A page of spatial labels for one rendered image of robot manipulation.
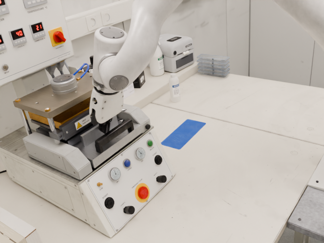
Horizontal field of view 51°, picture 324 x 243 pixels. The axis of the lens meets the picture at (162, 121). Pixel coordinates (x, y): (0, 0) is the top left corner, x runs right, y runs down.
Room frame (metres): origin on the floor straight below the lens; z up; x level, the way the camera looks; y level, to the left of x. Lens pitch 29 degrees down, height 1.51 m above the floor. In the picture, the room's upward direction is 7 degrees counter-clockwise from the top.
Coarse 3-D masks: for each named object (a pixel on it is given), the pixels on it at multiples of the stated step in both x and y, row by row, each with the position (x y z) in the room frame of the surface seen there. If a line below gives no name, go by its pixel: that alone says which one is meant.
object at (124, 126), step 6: (126, 120) 0.93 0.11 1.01; (120, 126) 0.90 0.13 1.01; (126, 126) 0.91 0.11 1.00; (132, 126) 0.93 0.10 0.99; (108, 132) 0.87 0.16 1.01; (114, 132) 0.87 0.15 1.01; (120, 132) 0.89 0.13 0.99; (102, 138) 0.84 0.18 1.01; (108, 138) 0.85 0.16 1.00; (96, 144) 0.83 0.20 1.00; (102, 144) 0.83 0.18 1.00; (96, 150) 0.83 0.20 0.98; (102, 150) 0.83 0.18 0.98
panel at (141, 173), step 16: (144, 144) 0.95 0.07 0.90; (112, 160) 0.85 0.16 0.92; (144, 160) 0.91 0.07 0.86; (96, 176) 0.79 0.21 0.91; (128, 176) 0.85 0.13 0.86; (144, 176) 0.88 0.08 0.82; (96, 192) 0.76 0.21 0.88; (112, 192) 0.79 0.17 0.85; (128, 192) 0.82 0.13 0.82; (112, 208) 0.76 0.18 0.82; (112, 224) 0.73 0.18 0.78
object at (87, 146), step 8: (112, 120) 0.97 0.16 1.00; (96, 128) 0.91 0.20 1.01; (112, 128) 0.96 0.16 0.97; (136, 128) 0.95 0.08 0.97; (80, 136) 0.87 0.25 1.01; (88, 136) 0.89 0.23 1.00; (96, 136) 0.91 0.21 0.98; (120, 136) 0.91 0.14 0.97; (128, 136) 0.91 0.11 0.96; (136, 136) 0.94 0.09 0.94; (80, 144) 0.89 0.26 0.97; (88, 144) 0.88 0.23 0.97; (112, 144) 0.87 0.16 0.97; (120, 144) 0.88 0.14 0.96; (88, 152) 0.84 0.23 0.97; (96, 152) 0.83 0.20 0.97; (104, 152) 0.83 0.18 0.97; (112, 152) 0.86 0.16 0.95; (96, 160) 0.81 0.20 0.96; (104, 160) 0.83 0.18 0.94
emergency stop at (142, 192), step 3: (138, 189) 0.84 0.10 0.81; (141, 189) 0.84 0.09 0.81; (144, 189) 0.84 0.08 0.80; (147, 189) 0.85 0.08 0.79; (138, 192) 0.83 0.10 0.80; (141, 192) 0.83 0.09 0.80; (144, 192) 0.84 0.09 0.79; (147, 192) 0.84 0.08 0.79; (138, 195) 0.82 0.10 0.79; (141, 195) 0.82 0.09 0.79; (144, 195) 0.83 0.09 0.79; (147, 195) 0.83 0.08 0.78; (141, 198) 0.82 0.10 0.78; (144, 198) 0.83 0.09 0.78
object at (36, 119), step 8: (80, 104) 0.99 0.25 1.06; (88, 104) 0.98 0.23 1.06; (64, 112) 0.94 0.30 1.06; (72, 112) 0.94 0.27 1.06; (80, 112) 0.93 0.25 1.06; (32, 120) 0.98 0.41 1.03; (40, 120) 0.95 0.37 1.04; (56, 120) 0.90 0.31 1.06; (64, 120) 0.89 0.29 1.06; (48, 128) 0.93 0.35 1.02; (56, 128) 0.90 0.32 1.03
